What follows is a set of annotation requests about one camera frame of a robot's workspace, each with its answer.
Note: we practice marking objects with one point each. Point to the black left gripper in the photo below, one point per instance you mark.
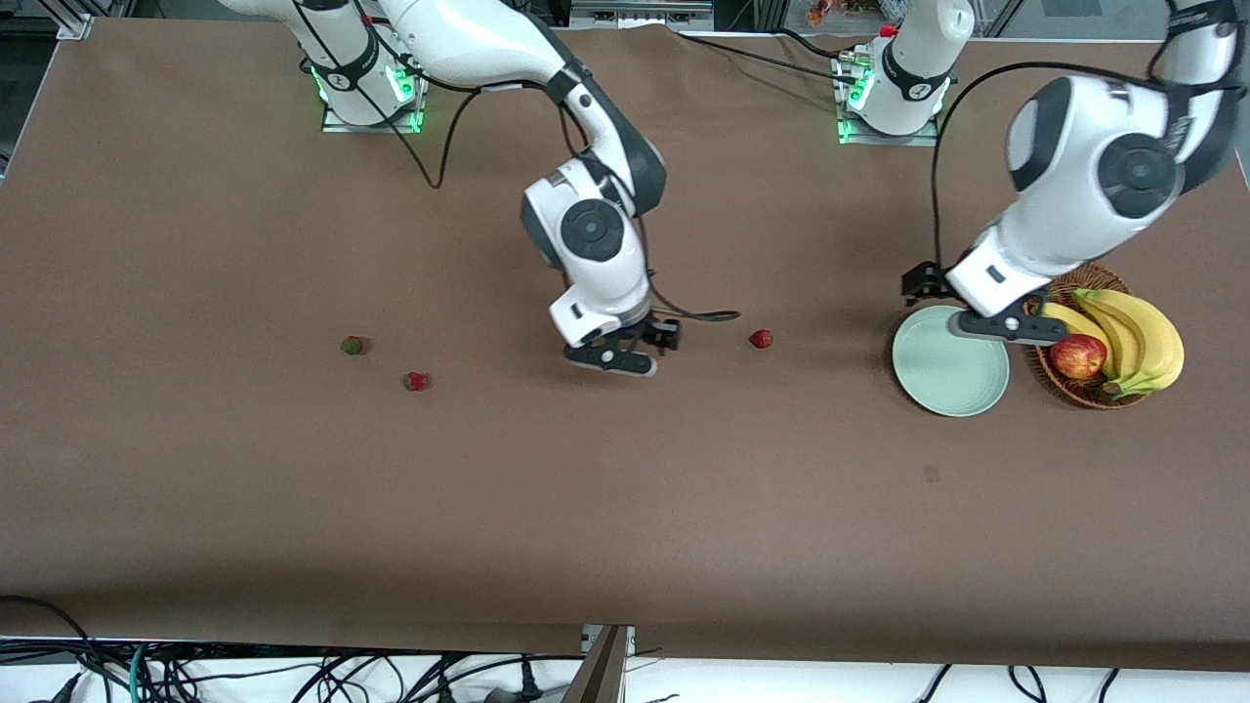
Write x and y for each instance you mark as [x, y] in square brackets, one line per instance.
[922, 281]

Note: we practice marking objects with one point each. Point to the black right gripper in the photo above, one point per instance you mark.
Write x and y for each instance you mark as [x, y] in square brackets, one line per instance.
[664, 334]

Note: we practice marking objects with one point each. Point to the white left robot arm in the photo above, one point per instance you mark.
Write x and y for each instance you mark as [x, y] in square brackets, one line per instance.
[1074, 146]

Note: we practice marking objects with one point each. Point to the aluminium frame rail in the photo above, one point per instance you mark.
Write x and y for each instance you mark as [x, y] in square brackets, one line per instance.
[635, 15]

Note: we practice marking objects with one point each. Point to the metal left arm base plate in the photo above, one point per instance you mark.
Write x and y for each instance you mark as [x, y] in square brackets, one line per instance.
[918, 140]

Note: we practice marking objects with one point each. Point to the yellow banana bunch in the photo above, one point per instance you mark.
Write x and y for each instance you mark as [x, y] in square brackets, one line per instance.
[1152, 337]

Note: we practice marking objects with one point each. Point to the red apple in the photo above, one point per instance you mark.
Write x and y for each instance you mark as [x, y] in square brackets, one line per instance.
[1077, 357]

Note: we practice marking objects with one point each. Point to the large fabric table cover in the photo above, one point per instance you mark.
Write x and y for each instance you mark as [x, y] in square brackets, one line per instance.
[625, 488]

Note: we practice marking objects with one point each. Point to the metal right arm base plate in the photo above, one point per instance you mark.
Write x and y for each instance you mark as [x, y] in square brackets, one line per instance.
[337, 122]

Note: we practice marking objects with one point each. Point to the red plastic strawberry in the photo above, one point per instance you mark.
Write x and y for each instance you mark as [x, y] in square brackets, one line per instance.
[761, 339]
[415, 381]
[354, 345]

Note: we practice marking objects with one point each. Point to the pale green round plate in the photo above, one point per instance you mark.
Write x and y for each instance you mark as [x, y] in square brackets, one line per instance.
[937, 371]

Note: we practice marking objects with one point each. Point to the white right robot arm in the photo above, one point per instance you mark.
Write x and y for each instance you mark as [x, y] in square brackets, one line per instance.
[586, 234]

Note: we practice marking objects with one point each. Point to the aluminium corner extrusion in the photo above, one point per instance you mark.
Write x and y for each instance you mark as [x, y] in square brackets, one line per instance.
[76, 26]

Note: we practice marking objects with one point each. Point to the orange red background objects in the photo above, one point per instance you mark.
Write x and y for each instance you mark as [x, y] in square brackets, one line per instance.
[820, 12]

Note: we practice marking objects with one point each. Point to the brown wicker basket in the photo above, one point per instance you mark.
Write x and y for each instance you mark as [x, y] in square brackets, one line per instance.
[1104, 278]

